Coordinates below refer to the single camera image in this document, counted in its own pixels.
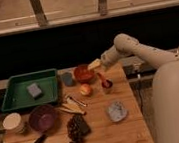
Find grey blue sponge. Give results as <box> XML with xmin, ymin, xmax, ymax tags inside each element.
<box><xmin>27</xmin><ymin>83</ymin><xmax>43</xmax><ymax>99</ymax></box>

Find brown grape bunch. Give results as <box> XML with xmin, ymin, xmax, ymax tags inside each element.
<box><xmin>67</xmin><ymin>118</ymin><xmax>84</xmax><ymax>143</ymax></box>

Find red measuring spoon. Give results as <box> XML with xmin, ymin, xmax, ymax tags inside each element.
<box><xmin>97</xmin><ymin>73</ymin><xmax>112</xmax><ymax>89</ymax></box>

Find green plastic tray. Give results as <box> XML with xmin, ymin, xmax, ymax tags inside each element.
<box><xmin>1</xmin><ymin>68</ymin><xmax>59</xmax><ymax>113</ymax></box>

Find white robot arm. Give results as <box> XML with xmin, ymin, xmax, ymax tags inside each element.
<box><xmin>88</xmin><ymin>34</ymin><xmax>179</xmax><ymax>143</ymax></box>

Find red yellow apple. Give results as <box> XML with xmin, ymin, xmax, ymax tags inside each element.
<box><xmin>79</xmin><ymin>84</ymin><xmax>93</xmax><ymax>97</ymax></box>

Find grey blue cup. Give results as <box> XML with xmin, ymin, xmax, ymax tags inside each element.
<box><xmin>60</xmin><ymin>72</ymin><xmax>74</xmax><ymax>86</ymax></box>

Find white cup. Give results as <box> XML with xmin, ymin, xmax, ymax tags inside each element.
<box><xmin>3</xmin><ymin>112</ymin><xmax>26</xmax><ymax>134</ymax></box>

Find purple bowl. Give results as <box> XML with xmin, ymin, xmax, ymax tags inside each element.
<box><xmin>28</xmin><ymin>104</ymin><xmax>58</xmax><ymax>133</ymax></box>

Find red bowl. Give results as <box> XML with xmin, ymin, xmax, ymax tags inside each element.
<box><xmin>73</xmin><ymin>65</ymin><xmax>95</xmax><ymax>83</ymax></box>

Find dark felt eraser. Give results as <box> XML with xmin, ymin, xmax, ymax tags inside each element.
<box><xmin>73</xmin><ymin>114</ymin><xmax>91</xmax><ymax>135</ymax></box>

